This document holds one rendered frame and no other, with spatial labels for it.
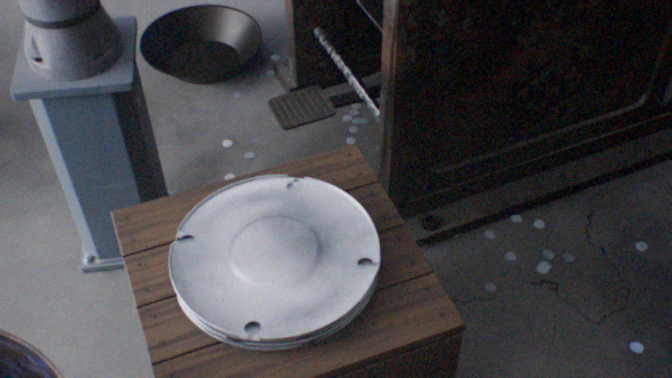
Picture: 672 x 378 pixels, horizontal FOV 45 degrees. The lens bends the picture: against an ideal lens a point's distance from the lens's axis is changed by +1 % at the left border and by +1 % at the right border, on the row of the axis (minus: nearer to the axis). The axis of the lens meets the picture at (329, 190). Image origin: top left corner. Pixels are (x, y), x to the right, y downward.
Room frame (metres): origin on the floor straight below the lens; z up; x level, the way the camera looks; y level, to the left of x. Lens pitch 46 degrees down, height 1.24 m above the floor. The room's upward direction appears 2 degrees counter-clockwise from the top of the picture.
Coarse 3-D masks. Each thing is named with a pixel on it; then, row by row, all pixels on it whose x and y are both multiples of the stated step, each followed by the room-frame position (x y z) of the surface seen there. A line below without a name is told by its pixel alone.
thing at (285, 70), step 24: (288, 0) 1.52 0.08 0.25; (312, 0) 1.52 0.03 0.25; (336, 0) 1.54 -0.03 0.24; (288, 24) 1.53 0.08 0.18; (312, 24) 1.52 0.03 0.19; (336, 24) 1.54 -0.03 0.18; (360, 24) 1.57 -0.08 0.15; (288, 48) 1.54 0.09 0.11; (312, 48) 1.52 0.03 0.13; (360, 48) 1.57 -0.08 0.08; (288, 72) 1.56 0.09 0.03; (312, 72) 1.51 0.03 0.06; (336, 72) 1.54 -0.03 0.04; (360, 72) 1.56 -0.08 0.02
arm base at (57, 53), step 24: (48, 24) 1.02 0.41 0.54; (72, 24) 1.03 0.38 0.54; (96, 24) 1.05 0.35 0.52; (24, 48) 1.06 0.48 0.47; (48, 48) 1.02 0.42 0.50; (72, 48) 1.02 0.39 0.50; (96, 48) 1.05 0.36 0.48; (120, 48) 1.07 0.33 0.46; (48, 72) 1.01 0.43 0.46; (72, 72) 1.01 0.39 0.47; (96, 72) 1.02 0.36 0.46
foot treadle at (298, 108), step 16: (288, 96) 1.31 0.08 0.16; (304, 96) 1.30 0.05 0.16; (320, 96) 1.30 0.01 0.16; (336, 96) 1.31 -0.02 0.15; (352, 96) 1.31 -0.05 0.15; (288, 112) 1.25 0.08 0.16; (304, 112) 1.25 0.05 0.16; (320, 112) 1.25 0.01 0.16; (336, 112) 1.26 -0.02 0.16; (288, 128) 1.21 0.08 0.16
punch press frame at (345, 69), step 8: (320, 32) 1.50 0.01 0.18; (320, 40) 1.48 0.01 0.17; (328, 40) 1.47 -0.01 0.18; (328, 48) 1.45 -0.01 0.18; (336, 48) 1.44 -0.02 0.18; (336, 56) 1.41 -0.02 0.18; (344, 64) 1.38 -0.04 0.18; (344, 72) 1.36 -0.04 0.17; (352, 72) 1.35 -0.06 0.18; (352, 80) 1.33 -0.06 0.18; (360, 80) 1.33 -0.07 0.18; (360, 88) 1.30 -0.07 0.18; (360, 96) 1.29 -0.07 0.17; (368, 96) 1.27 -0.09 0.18; (368, 104) 1.26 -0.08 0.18; (376, 104) 1.25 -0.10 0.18; (376, 112) 1.23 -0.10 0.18; (376, 120) 1.22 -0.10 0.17
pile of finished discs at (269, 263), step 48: (240, 192) 0.82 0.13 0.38; (288, 192) 0.82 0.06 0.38; (336, 192) 0.82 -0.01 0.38; (192, 240) 0.74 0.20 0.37; (240, 240) 0.73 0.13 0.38; (288, 240) 0.72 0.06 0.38; (336, 240) 0.73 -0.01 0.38; (192, 288) 0.65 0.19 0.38; (240, 288) 0.65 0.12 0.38; (288, 288) 0.65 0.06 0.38; (336, 288) 0.64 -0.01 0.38; (240, 336) 0.57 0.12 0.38; (288, 336) 0.57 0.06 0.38
